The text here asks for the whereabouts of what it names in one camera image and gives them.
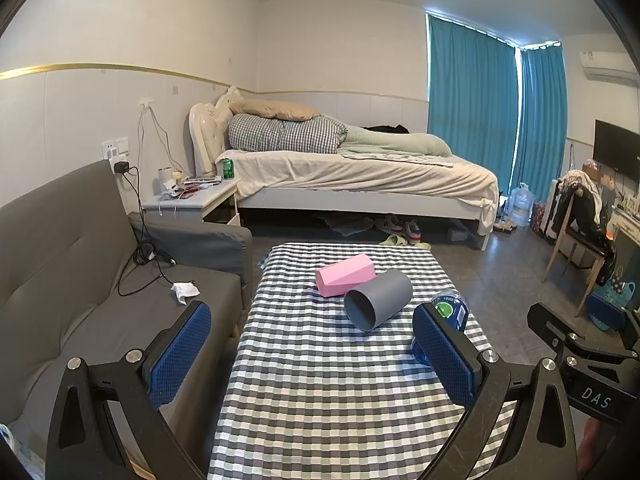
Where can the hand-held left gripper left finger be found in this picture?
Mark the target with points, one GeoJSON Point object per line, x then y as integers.
{"type": "Point", "coordinates": [181, 347]}

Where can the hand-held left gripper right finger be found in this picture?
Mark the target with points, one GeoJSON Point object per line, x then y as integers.
{"type": "Point", "coordinates": [444, 355]}

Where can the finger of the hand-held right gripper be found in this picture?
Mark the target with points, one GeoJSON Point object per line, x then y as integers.
{"type": "Point", "coordinates": [547, 325]}

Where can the grey cup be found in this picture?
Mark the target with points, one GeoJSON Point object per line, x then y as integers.
{"type": "Point", "coordinates": [385, 292]}

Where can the person's right hand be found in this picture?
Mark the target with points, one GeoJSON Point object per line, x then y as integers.
{"type": "Point", "coordinates": [597, 447]}

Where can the blue plastic bottle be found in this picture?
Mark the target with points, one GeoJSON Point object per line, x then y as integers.
{"type": "Point", "coordinates": [451, 310]}

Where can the crumpled white tissue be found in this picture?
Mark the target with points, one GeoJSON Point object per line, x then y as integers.
{"type": "Point", "coordinates": [185, 291]}

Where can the blue bag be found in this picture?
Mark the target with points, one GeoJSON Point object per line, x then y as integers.
{"type": "Point", "coordinates": [607, 307]}

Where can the wooden chair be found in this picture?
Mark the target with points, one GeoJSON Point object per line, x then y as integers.
{"type": "Point", "coordinates": [570, 250]}

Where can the white shoes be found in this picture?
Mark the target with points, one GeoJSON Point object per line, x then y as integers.
{"type": "Point", "coordinates": [504, 225]}

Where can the green slipper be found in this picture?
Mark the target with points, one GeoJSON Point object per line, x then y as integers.
{"type": "Point", "coordinates": [421, 245]}
{"type": "Point", "coordinates": [392, 240]}

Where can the white cabinet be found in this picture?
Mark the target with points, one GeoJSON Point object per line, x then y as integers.
{"type": "Point", "coordinates": [625, 240]}

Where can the black jacket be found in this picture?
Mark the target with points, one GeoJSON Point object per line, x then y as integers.
{"type": "Point", "coordinates": [587, 215]}

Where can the clear water jug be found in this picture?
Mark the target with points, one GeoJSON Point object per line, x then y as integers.
{"type": "Point", "coordinates": [521, 207]}

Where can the grey box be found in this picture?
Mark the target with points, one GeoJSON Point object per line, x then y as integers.
{"type": "Point", "coordinates": [457, 235]}

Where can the checkered tablecloth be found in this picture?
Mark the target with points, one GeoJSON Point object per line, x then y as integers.
{"type": "Point", "coordinates": [325, 385]}

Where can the grey sofa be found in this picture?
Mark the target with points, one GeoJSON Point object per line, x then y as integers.
{"type": "Point", "coordinates": [75, 285]}

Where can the white red sneakers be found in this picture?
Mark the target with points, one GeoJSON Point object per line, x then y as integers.
{"type": "Point", "coordinates": [411, 231]}

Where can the pink box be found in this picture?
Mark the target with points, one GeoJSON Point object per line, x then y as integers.
{"type": "Point", "coordinates": [345, 272]}

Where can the white nightstand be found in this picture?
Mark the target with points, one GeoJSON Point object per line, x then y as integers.
{"type": "Point", "coordinates": [200, 202]}

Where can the white garment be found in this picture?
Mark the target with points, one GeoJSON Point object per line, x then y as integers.
{"type": "Point", "coordinates": [580, 180]}

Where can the stack of papers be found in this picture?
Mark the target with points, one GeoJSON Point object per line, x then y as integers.
{"type": "Point", "coordinates": [200, 180]}

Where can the white mug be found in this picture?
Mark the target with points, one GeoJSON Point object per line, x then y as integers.
{"type": "Point", "coordinates": [165, 176]}

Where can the green can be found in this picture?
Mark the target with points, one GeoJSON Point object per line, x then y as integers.
{"type": "Point", "coordinates": [228, 169]}

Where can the black television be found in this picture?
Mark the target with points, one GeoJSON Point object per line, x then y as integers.
{"type": "Point", "coordinates": [617, 150]}

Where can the white bed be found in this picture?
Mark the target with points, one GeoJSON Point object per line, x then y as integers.
{"type": "Point", "coordinates": [360, 180]}

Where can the clear plastic packet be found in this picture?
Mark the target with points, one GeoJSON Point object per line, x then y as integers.
{"type": "Point", "coordinates": [17, 452]}

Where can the narrow teal curtain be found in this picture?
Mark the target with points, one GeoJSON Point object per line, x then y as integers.
{"type": "Point", "coordinates": [542, 125]}

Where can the light green blanket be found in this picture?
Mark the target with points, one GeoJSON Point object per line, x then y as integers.
{"type": "Point", "coordinates": [395, 145]}

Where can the black garment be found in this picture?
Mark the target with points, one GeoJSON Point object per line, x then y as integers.
{"type": "Point", "coordinates": [385, 129]}

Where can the wide teal curtain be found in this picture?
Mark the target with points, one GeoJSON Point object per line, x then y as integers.
{"type": "Point", "coordinates": [470, 105]}

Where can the checkered quilt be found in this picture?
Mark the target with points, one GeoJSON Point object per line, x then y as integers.
{"type": "Point", "coordinates": [285, 135]}

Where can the beige pillow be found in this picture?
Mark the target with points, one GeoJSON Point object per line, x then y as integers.
{"type": "Point", "coordinates": [272, 110]}

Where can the white air conditioner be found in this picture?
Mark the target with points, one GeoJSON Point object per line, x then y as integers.
{"type": "Point", "coordinates": [610, 66]}

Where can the black wall charger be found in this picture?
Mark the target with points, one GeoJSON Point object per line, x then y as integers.
{"type": "Point", "coordinates": [121, 167]}

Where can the white wall switch panel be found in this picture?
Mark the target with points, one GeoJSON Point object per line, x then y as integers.
{"type": "Point", "coordinates": [116, 147]}

